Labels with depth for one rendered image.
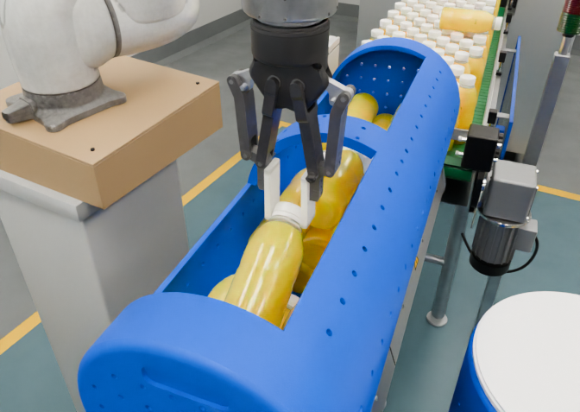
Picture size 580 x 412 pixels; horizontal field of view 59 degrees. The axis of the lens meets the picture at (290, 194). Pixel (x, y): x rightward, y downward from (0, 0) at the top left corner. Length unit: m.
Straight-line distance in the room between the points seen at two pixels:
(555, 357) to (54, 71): 0.95
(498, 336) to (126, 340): 0.48
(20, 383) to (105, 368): 1.63
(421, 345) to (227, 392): 1.68
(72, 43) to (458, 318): 1.72
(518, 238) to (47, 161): 1.19
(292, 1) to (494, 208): 1.10
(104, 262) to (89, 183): 0.23
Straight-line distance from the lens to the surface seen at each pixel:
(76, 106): 1.13
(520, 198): 1.45
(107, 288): 1.23
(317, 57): 0.50
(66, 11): 1.07
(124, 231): 1.21
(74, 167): 1.03
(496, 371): 0.72
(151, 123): 1.08
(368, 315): 0.55
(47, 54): 1.08
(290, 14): 0.47
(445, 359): 2.07
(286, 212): 0.60
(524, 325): 0.78
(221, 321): 0.46
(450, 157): 1.40
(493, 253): 1.57
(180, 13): 1.17
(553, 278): 2.55
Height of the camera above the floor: 1.57
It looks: 34 degrees down
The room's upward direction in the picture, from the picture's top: straight up
